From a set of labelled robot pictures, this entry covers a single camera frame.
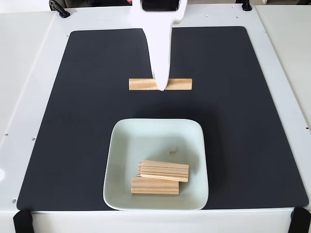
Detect pale green square plate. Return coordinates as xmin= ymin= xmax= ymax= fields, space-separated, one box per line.
xmin=103 ymin=118 xmax=209 ymax=211

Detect black rubber mat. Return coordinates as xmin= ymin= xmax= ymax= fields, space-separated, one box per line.
xmin=16 ymin=26 xmax=309 ymax=211

